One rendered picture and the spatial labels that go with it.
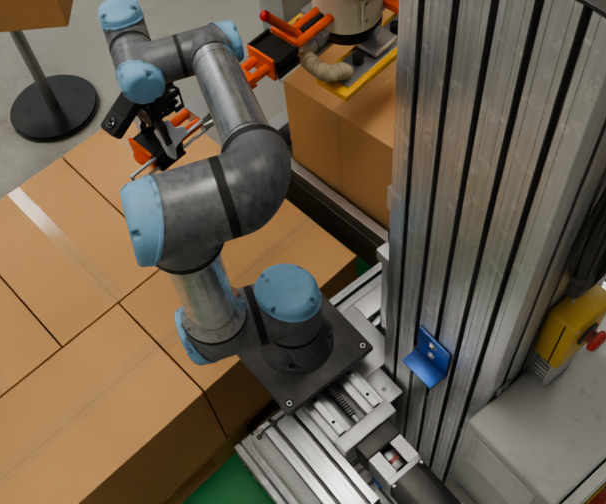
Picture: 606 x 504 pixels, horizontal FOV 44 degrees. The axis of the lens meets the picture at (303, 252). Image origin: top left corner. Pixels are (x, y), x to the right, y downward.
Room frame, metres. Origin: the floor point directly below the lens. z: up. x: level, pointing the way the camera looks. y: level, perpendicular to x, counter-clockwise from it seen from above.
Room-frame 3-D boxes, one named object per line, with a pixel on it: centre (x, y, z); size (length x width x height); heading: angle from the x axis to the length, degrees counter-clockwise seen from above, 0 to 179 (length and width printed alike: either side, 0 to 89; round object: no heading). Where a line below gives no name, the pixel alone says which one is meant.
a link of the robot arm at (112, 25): (1.08, 0.26, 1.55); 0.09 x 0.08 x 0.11; 12
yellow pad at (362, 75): (1.39, -0.25, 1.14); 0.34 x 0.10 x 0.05; 130
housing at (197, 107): (1.16, 0.17, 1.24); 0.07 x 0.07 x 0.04; 40
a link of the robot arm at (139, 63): (0.99, 0.22, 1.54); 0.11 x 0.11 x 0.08; 12
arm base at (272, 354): (0.68, 0.04, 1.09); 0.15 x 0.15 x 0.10
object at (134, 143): (1.08, 0.28, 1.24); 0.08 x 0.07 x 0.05; 130
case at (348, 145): (1.56, -0.37, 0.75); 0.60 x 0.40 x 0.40; 130
